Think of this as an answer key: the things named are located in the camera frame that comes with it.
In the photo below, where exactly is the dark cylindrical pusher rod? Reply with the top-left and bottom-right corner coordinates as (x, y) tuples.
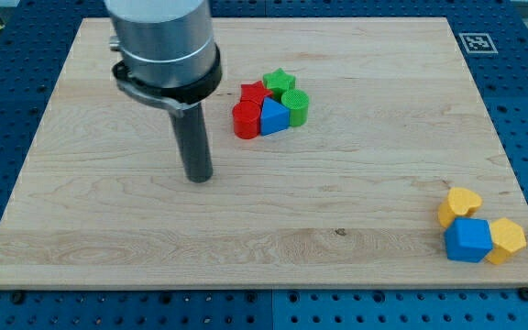
(170, 103), (213, 183)

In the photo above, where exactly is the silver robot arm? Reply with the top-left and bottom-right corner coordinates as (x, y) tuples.
(104, 0), (222, 182)

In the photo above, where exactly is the blue triangle block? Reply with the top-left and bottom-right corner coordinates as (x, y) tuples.
(260, 97), (290, 136)

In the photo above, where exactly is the red cylinder block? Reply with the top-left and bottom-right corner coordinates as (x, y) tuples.
(232, 101), (261, 139)

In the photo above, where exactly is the red star block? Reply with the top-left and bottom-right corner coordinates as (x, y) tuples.
(240, 81), (273, 106)

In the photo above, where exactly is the green star block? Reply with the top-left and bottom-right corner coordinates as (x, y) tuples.
(262, 68), (296, 101)

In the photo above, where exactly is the green cylinder block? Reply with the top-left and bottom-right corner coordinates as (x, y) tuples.
(281, 89), (310, 127)

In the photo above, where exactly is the wooden board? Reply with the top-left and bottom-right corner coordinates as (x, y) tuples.
(0, 17), (528, 291)

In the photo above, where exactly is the yellow heart block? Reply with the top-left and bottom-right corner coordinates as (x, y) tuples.
(437, 187), (483, 228)

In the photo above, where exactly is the white fiducial marker tag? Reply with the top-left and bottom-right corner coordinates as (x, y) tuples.
(459, 32), (498, 54)

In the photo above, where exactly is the blue cube block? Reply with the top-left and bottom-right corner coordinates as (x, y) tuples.
(444, 217), (493, 263)

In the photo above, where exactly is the yellow hexagon block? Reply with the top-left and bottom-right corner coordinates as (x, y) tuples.
(485, 217), (527, 265)

